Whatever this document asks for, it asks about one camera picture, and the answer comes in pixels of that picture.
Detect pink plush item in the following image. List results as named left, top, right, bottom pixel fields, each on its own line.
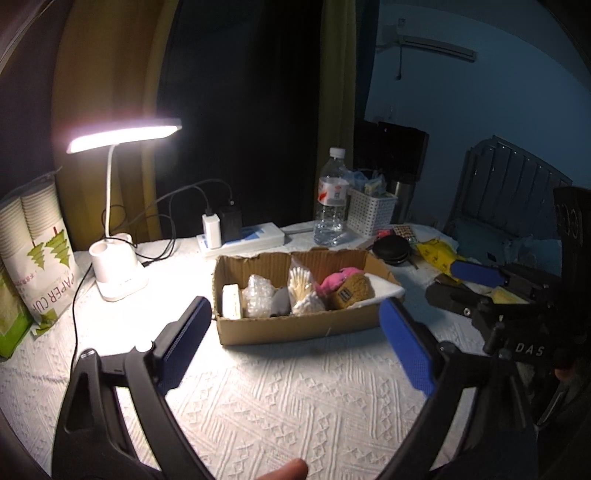
left=315, top=268, right=365, bottom=298

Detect grey slatted chair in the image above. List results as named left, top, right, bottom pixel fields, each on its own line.
left=443, top=135, right=573, bottom=241

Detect clear water bottle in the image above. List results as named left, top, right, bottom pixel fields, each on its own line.
left=314, top=147, right=349, bottom=246

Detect green packet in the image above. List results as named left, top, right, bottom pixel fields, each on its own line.
left=0, top=268, right=34, bottom=360

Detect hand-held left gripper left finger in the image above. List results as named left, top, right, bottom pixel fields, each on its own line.
left=51, top=296, right=212, bottom=480

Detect dark glass window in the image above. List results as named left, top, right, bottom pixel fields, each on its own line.
left=157, top=0, right=324, bottom=232

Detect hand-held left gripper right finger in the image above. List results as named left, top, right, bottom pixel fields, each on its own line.
left=376, top=298, right=539, bottom=480

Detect white desk lamp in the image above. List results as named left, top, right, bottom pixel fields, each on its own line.
left=66, top=117, right=183, bottom=303

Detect white power strip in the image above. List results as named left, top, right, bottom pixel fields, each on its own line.
left=196, top=223, right=286, bottom=258

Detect cotton swab bag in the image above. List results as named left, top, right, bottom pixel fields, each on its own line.
left=287, top=265, right=320, bottom=303

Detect black monitor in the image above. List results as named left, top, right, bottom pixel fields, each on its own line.
left=379, top=121, right=430, bottom=181
left=355, top=120, right=380, bottom=178

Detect yellow plastic bag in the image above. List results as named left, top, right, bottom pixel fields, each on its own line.
left=416, top=239, right=467, bottom=273

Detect white towel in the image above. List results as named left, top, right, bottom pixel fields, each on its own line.
left=365, top=272, right=406, bottom=308

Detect steel cup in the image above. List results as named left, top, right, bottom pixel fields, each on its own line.
left=385, top=180, right=416, bottom=222

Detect teal curtain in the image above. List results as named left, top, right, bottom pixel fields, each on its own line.
left=353, top=0, right=380, bottom=125

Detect person's left hand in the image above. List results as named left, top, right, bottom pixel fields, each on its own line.
left=249, top=458, right=309, bottom=480

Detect white plastic basket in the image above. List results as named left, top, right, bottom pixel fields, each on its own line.
left=346, top=187, right=399, bottom=239

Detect brown cardboard box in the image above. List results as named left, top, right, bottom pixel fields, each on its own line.
left=212, top=248, right=406, bottom=346

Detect black power adapter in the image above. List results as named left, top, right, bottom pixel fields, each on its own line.
left=218, top=199, right=243, bottom=243

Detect clear bubble wrap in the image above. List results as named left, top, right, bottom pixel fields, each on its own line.
left=244, top=274, right=278, bottom=318

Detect crumpled plastic packets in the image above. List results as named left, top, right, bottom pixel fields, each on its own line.
left=346, top=168, right=389, bottom=197

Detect pale yellow sponge block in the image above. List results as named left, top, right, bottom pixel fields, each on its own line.
left=222, top=284, right=244, bottom=319

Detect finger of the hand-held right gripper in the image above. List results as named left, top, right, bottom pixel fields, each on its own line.
left=449, top=260, right=509, bottom=288
left=425, top=282, right=490, bottom=319

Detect black round pouch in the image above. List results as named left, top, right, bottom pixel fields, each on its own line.
left=372, top=235, right=409, bottom=266

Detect white paper cup pack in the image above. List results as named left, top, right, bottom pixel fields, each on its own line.
left=0, top=178, right=78, bottom=340

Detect white charger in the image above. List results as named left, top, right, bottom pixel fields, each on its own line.
left=202, top=213, right=222, bottom=250

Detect white air conditioner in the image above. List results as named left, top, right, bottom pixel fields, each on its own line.
left=396, top=34, right=477, bottom=63

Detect white knitted cloth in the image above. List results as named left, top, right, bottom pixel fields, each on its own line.
left=292, top=293, right=326, bottom=317

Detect pale green bed sheet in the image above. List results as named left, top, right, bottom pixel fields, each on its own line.
left=450, top=217, right=555, bottom=261

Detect black cable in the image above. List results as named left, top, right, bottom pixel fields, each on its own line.
left=69, top=265, right=94, bottom=366
left=139, top=179, right=234, bottom=268

